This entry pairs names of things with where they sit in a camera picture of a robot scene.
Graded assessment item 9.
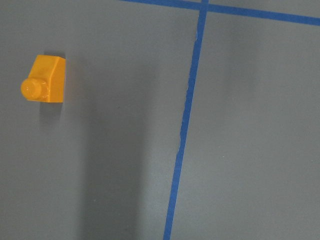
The orange trapezoid block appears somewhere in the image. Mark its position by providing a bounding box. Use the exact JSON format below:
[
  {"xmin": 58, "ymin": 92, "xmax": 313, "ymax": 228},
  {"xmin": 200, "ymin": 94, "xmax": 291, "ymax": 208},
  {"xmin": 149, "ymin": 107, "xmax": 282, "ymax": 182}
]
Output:
[{"xmin": 20, "ymin": 55, "xmax": 66, "ymax": 103}]

